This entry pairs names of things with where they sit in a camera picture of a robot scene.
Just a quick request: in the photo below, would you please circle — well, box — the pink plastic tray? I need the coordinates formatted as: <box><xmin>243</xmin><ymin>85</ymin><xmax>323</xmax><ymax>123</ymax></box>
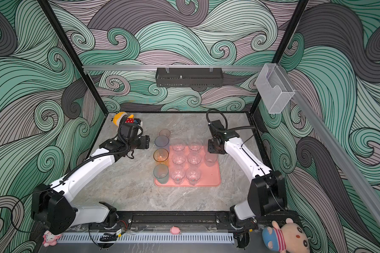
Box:
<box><xmin>154</xmin><ymin>147</ymin><xmax>221</xmax><ymax>187</ymax></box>

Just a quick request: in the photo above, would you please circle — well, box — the pink kitty plush toy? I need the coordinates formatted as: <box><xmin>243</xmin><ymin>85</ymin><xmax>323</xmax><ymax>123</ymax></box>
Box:
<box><xmin>43</xmin><ymin>230</ymin><xmax>62</xmax><ymax>247</ymax></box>

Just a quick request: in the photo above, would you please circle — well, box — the small pink pig toy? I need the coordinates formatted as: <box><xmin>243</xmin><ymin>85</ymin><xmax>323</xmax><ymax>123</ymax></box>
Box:
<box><xmin>170</xmin><ymin>226</ymin><xmax>181</xmax><ymax>235</ymax></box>

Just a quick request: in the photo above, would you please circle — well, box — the pig plush striped shirt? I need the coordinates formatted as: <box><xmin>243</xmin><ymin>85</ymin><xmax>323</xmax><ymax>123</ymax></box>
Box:
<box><xmin>262</xmin><ymin>218</ymin><xmax>310</xmax><ymax>253</ymax></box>

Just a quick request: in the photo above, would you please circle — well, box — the black wall shelf basket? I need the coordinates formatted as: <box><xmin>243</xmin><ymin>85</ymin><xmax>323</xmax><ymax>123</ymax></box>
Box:
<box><xmin>155</xmin><ymin>67</ymin><xmax>224</xmax><ymax>89</ymax></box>

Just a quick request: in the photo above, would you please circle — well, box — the yellow plush duck toy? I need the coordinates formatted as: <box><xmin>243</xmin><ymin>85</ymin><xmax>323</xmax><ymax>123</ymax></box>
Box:
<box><xmin>112</xmin><ymin>112</ymin><xmax>135</xmax><ymax>126</ymax></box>

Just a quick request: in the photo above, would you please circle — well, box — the blue textured plastic tumbler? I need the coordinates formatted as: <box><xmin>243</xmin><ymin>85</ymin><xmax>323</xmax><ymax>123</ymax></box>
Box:
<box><xmin>155</xmin><ymin>136</ymin><xmax>170</xmax><ymax>150</ymax></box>

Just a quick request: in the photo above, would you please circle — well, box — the clear faceted glass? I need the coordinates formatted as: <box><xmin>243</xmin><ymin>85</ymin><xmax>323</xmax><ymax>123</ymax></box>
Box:
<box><xmin>170</xmin><ymin>166</ymin><xmax>186</xmax><ymax>185</ymax></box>
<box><xmin>172</xmin><ymin>152</ymin><xmax>187</xmax><ymax>166</ymax></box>
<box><xmin>171</xmin><ymin>141</ymin><xmax>186</xmax><ymax>152</ymax></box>

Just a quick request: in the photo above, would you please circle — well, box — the green textured plastic tumbler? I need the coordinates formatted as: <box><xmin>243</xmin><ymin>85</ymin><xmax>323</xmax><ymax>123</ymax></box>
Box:
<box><xmin>153</xmin><ymin>164</ymin><xmax>169</xmax><ymax>184</ymax></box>

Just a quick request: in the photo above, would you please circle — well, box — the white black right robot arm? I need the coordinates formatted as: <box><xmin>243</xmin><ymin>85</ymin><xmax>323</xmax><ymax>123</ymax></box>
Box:
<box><xmin>206</xmin><ymin>109</ymin><xmax>287</xmax><ymax>220</ymax></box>

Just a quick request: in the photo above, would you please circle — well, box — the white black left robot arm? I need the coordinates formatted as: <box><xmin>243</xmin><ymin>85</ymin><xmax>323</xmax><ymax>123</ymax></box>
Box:
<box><xmin>31</xmin><ymin>119</ymin><xmax>150</xmax><ymax>235</ymax></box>

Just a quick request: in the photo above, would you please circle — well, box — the pink plastic cup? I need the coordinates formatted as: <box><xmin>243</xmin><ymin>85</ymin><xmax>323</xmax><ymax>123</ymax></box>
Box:
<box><xmin>159</xmin><ymin>129</ymin><xmax>171</xmax><ymax>137</ymax></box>

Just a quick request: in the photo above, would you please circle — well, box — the clear acrylic wall box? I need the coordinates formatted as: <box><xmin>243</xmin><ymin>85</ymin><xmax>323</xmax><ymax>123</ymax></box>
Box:
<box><xmin>255</xmin><ymin>63</ymin><xmax>295</xmax><ymax>114</ymax></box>

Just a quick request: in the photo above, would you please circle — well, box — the clear upturned glass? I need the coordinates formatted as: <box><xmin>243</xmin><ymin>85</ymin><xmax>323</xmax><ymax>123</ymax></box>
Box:
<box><xmin>189</xmin><ymin>141</ymin><xmax>203</xmax><ymax>152</ymax></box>
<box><xmin>187</xmin><ymin>151</ymin><xmax>202</xmax><ymax>167</ymax></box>
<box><xmin>204</xmin><ymin>152</ymin><xmax>217</xmax><ymax>167</ymax></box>
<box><xmin>186</xmin><ymin>167</ymin><xmax>201</xmax><ymax>186</ymax></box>

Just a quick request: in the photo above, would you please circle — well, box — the yellow plastic tumbler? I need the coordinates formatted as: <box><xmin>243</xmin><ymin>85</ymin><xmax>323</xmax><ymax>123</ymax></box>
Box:
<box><xmin>153</xmin><ymin>148</ymin><xmax>170</xmax><ymax>166</ymax></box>

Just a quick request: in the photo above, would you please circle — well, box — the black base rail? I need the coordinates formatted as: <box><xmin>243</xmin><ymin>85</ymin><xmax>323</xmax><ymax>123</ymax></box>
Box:
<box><xmin>83</xmin><ymin>210</ymin><xmax>302</xmax><ymax>231</ymax></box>

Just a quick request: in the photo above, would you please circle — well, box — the white slotted cable duct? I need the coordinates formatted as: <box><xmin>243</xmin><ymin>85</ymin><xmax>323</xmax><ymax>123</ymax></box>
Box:
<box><xmin>58</xmin><ymin>233</ymin><xmax>235</xmax><ymax>244</ymax></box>

